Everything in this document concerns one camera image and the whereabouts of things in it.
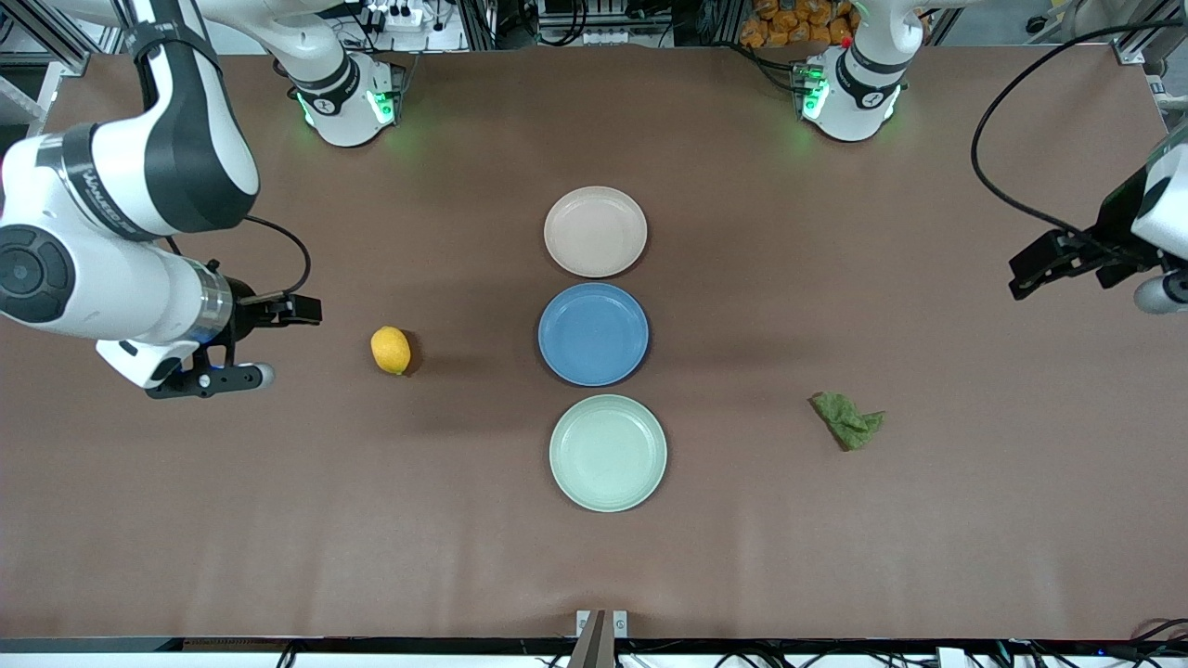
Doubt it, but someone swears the beige round plate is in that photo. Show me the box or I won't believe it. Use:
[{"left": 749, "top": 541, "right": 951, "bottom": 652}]
[{"left": 544, "top": 186, "right": 649, "bottom": 279}]

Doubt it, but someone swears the green lettuce leaf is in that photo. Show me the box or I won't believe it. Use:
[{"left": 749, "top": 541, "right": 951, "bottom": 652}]
[{"left": 810, "top": 391, "right": 886, "bottom": 453}]

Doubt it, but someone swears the blue round plate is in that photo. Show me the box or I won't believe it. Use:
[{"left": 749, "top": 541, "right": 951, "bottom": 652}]
[{"left": 537, "top": 282, "right": 650, "bottom": 388}]

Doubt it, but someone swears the bag of orange snacks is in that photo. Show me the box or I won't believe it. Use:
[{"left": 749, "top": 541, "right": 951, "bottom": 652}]
[{"left": 740, "top": 0, "right": 857, "bottom": 50}]

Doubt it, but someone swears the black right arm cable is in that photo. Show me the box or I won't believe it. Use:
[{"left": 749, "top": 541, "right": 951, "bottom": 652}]
[{"left": 243, "top": 214, "right": 313, "bottom": 298}]

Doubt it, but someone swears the white power strip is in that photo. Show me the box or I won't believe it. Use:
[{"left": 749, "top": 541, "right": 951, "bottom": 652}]
[{"left": 366, "top": 0, "right": 439, "bottom": 31}]

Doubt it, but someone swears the yellow lemon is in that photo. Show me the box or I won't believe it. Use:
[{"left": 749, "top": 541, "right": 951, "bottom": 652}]
[{"left": 370, "top": 325, "right": 412, "bottom": 376}]

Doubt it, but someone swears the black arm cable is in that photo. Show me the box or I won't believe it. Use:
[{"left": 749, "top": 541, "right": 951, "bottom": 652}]
[
  {"left": 243, "top": 214, "right": 313, "bottom": 298},
  {"left": 970, "top": 19, "right": 1188, "bottom": 244}
]

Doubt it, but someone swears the pale green round plate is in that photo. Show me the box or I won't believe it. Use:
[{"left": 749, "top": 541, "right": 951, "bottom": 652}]
[{"left": 549, "top": 393, "right": 668, "bottom": 514}]

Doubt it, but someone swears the aluminium frame profile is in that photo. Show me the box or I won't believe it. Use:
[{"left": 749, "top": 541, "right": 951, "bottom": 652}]
[
  {"left": 0, "top": 0, "right": 131, "bottom": 77},
  {"left": 1109, "top": 0, "right": 1188, "bottom": 103}
]

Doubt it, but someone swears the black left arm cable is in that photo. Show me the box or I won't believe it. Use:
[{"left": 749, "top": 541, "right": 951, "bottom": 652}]
[{"left": 970, "top": 19, "right": 1188, "bottom": 244}]

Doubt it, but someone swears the aluminium frame post base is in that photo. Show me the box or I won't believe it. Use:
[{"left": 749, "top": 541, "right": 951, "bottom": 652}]
[{"left": 575, "top": 609, "right": 629, "bottom": 668}]

